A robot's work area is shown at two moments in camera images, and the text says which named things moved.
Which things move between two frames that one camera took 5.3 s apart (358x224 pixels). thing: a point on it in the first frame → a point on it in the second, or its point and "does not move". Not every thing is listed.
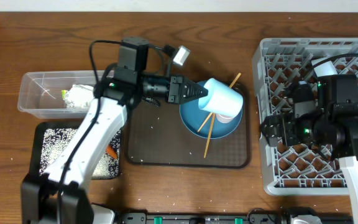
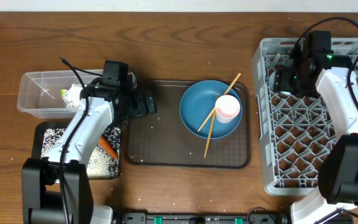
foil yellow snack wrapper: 63,93 does not move
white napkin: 79,96 does not move
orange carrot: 111,151 does not move
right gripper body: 306,127 → 292,82
